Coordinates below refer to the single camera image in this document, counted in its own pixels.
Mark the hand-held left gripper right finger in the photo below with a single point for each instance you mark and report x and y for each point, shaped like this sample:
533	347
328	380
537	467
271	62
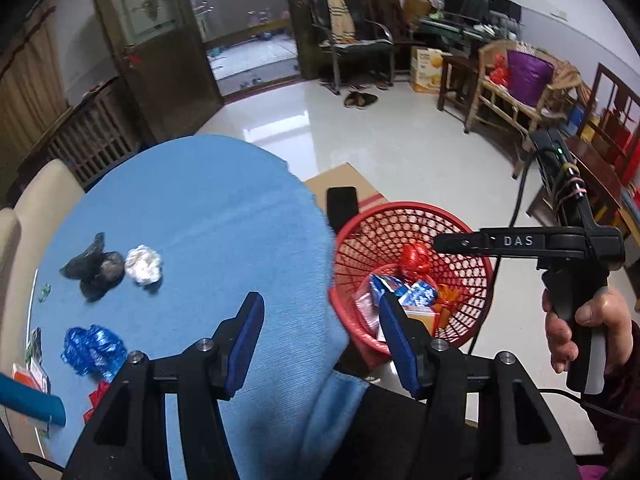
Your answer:
400	345

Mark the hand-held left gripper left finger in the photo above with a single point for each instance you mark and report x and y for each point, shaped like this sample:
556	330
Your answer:
245	345

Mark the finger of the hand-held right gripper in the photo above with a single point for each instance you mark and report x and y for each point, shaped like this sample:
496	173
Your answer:
457	243

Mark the orange and white box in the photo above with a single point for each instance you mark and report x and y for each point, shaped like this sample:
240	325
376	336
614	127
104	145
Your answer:
422	317

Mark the red shiny wrapper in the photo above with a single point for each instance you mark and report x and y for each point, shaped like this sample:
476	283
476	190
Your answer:
415	260

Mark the orange snack packet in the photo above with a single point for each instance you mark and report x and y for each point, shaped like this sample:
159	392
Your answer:
445	295

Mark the blue foil packet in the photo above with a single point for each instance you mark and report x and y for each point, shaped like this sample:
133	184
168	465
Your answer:
417	294

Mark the red mesh plastic basket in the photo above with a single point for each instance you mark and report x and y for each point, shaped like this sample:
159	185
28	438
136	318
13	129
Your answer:
467	305

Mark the white tissue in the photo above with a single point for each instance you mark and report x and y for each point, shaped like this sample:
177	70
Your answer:
142	265

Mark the blue plastic bag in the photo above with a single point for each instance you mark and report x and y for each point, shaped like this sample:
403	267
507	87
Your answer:
92	350

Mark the red plastic bag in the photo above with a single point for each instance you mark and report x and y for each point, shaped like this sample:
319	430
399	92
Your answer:
97	395

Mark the black plastic bag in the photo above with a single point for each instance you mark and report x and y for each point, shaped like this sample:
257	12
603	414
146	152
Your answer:
100	270

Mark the person's right forearm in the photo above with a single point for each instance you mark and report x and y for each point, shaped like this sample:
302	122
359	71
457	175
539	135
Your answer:
620	410

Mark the person's right hand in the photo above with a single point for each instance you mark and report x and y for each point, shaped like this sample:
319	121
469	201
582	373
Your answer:
612	315

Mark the dark wooden side table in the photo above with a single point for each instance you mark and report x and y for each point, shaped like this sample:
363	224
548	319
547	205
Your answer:
600	185

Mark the black smartphone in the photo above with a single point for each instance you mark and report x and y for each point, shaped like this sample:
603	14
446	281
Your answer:
341	210

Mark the brown cardboard box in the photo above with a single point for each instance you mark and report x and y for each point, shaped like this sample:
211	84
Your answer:
340	180

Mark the light wooden armchair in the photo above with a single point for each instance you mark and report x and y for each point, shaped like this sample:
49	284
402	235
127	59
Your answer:
505	100

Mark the purple shiny bag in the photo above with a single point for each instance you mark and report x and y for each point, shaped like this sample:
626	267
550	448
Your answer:
527	77

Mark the brown slipper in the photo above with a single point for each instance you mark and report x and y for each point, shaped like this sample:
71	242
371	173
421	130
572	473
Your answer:
369	100
352	101

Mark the dark wooden stool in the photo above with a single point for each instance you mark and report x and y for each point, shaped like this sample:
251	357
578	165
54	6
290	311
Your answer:
455	67

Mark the orange printed cardboard box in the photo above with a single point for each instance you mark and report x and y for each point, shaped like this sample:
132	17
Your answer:
427	70

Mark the green candy wrapper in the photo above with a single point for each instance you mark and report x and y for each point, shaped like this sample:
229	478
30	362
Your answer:
44	292

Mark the black snack packet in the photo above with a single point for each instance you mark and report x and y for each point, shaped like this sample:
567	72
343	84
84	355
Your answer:
35	345

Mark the cluttered computer desk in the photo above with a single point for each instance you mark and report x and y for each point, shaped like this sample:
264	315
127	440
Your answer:
450	32

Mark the white box with orange top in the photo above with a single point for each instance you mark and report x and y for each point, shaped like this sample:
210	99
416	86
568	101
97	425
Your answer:
30	375

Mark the black metal chair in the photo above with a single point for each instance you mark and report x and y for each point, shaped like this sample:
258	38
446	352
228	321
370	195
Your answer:
355	47

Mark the teal thermos bottle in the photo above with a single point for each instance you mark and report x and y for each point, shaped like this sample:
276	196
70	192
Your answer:
30	400

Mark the black monitor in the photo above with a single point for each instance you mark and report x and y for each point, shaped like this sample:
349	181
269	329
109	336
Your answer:
465	5

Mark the cream leather sofa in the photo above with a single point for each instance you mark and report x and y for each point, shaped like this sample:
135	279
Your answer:
40	200

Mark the striped beige towel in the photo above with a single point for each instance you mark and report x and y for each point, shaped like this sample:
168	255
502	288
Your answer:
340	15

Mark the wooden slatted crib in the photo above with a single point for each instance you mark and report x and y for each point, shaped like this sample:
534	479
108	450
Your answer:
85	135

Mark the wooden door with glass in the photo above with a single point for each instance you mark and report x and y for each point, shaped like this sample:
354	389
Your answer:
290	35
165	85

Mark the beige curtain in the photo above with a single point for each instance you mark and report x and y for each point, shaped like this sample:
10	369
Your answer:
25	100

